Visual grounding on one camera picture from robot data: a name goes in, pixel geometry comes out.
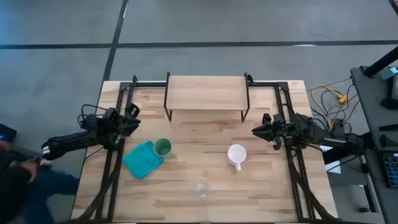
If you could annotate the teal folded cloth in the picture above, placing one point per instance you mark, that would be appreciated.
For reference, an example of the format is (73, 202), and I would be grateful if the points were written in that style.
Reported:
(141, 160)

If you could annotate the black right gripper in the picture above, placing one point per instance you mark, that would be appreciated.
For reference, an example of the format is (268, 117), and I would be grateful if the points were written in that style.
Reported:
(279, 133)

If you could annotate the small teal box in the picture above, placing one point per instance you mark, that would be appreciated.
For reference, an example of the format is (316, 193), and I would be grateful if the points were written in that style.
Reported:
(390, 73)

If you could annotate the wooden shelf black metal frame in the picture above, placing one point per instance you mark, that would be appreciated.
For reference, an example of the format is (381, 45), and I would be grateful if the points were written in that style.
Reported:
(206, 93)

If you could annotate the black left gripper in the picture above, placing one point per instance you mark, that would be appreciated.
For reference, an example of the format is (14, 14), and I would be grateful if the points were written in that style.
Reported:
(119, 133)

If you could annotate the dark keyboard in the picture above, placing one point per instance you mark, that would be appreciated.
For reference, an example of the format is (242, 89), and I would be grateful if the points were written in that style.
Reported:
(391, 169)

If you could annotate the green plastic cup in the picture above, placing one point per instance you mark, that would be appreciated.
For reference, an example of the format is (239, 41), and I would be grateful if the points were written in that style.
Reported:
(162, 147)

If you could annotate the white ceramic mug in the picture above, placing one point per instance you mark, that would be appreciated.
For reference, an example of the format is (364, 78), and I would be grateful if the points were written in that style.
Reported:
(236, 154)

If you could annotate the grey side desk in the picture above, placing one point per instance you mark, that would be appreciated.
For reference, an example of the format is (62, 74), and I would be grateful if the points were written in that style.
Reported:
(370, 102)

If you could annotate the clear glass cup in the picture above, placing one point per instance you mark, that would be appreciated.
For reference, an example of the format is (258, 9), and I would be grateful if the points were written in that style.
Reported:
(202, 188)

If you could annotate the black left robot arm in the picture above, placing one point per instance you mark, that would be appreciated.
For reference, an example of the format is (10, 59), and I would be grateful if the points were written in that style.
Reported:
(68, 140)

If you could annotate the black pole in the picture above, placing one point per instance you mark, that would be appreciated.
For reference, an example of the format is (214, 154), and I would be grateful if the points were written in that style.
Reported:
(381, 63)

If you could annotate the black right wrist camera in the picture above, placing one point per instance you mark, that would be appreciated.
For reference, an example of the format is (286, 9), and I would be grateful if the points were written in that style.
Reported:
(266, 119)

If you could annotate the white paper sheet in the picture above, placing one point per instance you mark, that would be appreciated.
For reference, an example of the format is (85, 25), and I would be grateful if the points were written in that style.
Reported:
(334, 168)

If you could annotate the black metal rig frame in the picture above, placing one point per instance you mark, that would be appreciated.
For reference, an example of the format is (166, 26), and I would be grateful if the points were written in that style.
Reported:
(264, 84)

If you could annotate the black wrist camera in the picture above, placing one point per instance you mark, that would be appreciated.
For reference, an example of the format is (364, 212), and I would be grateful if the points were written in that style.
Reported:
(133, 109)
(266, 119)

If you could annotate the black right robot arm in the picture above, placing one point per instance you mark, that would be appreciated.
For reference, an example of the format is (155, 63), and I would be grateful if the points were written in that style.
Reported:
(326, 137)

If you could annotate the black desk device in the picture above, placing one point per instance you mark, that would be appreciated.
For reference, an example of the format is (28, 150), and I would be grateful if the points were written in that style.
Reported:
(391, 99)

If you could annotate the person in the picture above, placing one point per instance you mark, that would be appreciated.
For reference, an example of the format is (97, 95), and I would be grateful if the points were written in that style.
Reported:
(18, 186)

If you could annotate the black desk crossbar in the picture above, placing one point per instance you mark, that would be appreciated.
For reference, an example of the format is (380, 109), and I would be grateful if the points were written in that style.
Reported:
(339, 155)

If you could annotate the black device blue light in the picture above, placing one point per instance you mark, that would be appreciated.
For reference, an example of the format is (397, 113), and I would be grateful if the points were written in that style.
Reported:
(5, 133)

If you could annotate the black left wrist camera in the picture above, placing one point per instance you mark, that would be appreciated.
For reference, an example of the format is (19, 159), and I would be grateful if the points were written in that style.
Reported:
(133, 109)

